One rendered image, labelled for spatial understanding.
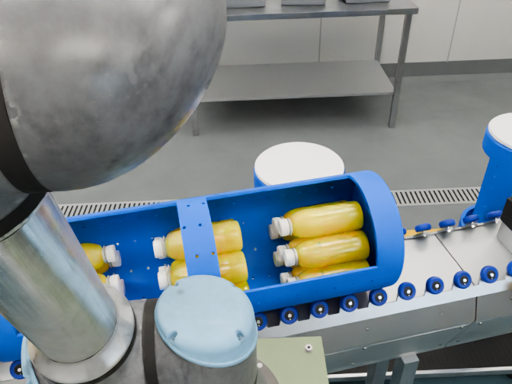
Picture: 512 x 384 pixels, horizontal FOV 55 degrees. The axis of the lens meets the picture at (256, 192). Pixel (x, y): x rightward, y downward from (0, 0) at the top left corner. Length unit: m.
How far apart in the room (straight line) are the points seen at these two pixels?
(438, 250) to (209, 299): 0.96
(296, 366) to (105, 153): 0.62
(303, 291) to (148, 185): 2.34
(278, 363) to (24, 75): 0.66
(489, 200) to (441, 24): 2.95
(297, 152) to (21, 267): 1.28
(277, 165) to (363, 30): 3.07
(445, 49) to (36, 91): 4.61
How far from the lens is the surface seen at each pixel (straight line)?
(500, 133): 1.84
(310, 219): 1.10
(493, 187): 1.87
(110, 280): 1.16
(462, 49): 4.84
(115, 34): 0.24
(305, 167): 1.52
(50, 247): 0.39
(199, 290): 0.61
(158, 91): 0.25
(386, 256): 1.10
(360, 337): 1.30
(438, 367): 2.18
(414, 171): 3.45
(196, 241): 1.00
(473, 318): 1.43
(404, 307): 1.30
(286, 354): 0.82
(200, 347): 0.56
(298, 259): 1.11
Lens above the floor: 1.89
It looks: 37 degrees down
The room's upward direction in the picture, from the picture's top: 2 degrees counter-clockwise
